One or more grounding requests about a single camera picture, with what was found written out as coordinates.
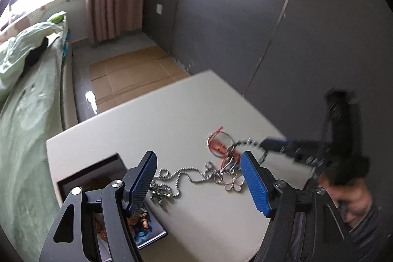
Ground flattened cardboard sheet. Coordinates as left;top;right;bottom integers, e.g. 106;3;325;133
87;46;190;114

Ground red string bracelet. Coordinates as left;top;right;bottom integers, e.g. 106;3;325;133
206;125;242;169

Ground green bed sheet mattress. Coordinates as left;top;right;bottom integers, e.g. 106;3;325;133
1;21;68;261

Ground white wall socket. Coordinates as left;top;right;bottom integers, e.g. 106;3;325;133
156;4;163;14

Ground light green crumpled duvet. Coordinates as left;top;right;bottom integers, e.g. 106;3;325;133
1;22;64;102

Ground black item on bed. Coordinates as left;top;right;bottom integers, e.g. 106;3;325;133
24;37;49;69

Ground grey patterned right sleeve forearm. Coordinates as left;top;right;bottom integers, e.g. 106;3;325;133
347;202;380;262

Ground silver ball chain necklace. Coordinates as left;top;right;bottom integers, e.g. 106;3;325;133
148;138;268;206

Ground thin silver hoop bangle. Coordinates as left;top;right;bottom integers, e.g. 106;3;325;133
207;130;234;158

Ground person's right hand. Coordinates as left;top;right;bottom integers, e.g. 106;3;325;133
318;174;372;227

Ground black jewelry box white lining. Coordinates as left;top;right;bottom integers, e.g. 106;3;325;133
40;154;168;261

